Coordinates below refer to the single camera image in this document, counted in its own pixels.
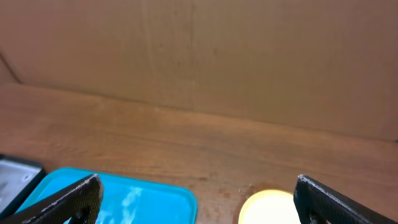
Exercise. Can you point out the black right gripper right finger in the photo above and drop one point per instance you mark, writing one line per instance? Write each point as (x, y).
(317, 203)

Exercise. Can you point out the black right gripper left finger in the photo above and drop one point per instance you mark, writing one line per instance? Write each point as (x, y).
(77, 203)

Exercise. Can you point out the teal plastic tray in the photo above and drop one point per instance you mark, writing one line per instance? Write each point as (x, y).
(125, 200)

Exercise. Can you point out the black soapy water tray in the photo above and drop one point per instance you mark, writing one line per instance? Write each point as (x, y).
(19, 177)

